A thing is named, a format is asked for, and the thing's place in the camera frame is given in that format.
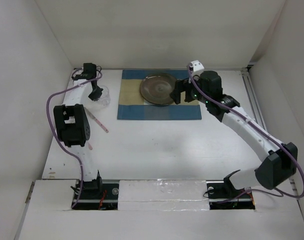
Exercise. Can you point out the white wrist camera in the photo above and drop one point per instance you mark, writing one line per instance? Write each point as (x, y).
(195, 67)
(75, 72)

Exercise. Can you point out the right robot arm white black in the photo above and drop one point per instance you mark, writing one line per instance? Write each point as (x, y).
(278, 160)

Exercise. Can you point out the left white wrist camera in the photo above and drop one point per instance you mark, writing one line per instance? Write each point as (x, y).
(75, 72)

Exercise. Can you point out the aluminium rail right side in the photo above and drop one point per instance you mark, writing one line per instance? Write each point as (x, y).
(257, 113)

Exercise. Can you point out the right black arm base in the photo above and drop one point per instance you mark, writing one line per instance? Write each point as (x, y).
(223, 197)

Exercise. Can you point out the blue beige cloth placemat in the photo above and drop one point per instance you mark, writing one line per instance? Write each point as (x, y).
(132, 106)

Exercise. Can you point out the pink handled knife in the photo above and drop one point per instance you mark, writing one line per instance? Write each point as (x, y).
(98, 122)

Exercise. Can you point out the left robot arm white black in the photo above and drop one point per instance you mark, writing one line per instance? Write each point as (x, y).
(72, 129)

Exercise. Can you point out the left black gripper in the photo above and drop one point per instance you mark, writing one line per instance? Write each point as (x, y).
(97, 95)

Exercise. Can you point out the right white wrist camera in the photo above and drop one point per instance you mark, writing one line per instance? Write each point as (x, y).
(195, 67)

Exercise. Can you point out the dark olive round plate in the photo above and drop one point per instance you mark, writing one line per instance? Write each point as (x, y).
(156, 88)

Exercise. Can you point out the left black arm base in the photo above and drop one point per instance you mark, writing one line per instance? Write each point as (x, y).
(96, 195)

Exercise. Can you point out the clear plastic cup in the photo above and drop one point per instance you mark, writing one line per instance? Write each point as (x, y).
(104, 100)

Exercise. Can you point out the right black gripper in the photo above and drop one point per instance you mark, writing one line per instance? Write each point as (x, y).
(180, 86)

